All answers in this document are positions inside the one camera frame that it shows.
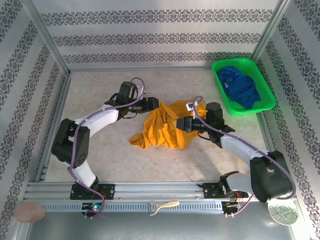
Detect orange t-shirt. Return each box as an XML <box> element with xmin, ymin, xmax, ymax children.
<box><xmin>128</xmin><ymin>99</ymin><xmax>208</xmax><ymax>151</ymax></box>

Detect blue cloth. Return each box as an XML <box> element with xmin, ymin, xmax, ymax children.
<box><xmin>216</xmin><ymin>65</ymin><xmax>261</xmax><ymax>110</ymax></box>

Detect green plastic mesh basket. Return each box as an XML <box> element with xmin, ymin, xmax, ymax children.
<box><xmin>211</xmin><ymin>57</ymin><xmax>277</xmax><ymax>116</ymax></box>

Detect small circuit board green light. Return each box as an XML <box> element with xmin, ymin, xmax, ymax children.
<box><xmin>81</xmin><ymin>202</ymin><xmax>104</xmax><ymax>213</ymax></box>

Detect green patterned round disc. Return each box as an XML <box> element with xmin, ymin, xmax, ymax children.
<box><xmin>267</xmin><ymin>202</ymin><xmax>300</xmax><ymax>226</ymax></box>

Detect pink round disc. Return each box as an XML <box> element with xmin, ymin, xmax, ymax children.
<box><xmin>16</xmin><ymin>201</ymin><xmax>46</xmax><ymax>223</ymax></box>

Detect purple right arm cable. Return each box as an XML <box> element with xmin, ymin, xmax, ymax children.
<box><xmin>192</xmin><ymin>96</ymin><xmax>297</xmax><ymax>218</ymax></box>

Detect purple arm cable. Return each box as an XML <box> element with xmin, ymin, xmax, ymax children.
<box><xmin>192</xmin><ymin>96</ymin><xmax>297</xmax><ymax>218</ymax></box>
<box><xmin>67</xmin><ymin>76</ymin><xmax>148</xmax><ymax>219</ymax></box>

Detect long aluminium base rail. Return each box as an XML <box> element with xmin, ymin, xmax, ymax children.
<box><xmin>23</xmin><ymin>181</ymin><xmax>297</xmax><ymax>201</ymax></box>

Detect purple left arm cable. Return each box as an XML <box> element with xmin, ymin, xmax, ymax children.
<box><xmin>67</xmin><ymin>76</ymin><xmax>148</xmax><ymax>219</ymax></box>

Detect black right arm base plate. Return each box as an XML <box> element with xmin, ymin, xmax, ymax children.
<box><xmin>202</xmin><ymin>183</ymin><xmax>250</xmax><ymax>200</ymax></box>

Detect cream handled peeler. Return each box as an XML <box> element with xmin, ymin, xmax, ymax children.
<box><xmin>147</xmin><ymin>200</ymin><xmax>180</xmax><ymax>217</ymax></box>

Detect small circuit board red wires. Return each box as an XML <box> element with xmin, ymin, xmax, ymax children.
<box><xmin>223</xmin><ymin>200</ymin><xmax>242</xmax><ymax>212</ymax></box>

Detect slotted grey cable duct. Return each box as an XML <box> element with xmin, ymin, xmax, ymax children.
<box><xmin>39</xmin><ymin>201</ymin><xmax>224</xmax><ymax>214</ymax></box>

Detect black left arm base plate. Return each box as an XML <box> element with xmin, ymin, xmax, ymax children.
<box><xmin>69</xmin><ymin>183</ymin><xmax>116</xmax><ymax>200</ymax></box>

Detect aluminium frame post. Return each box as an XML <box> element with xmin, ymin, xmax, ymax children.
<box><xmin>21</xmin><ymin>0</ymin><xmax>71</xmax><ymax>75</ymax></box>
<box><xmin>250</xmin><ymin>0</ymin><xmax>292</xmax><ymax>61</ymax></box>

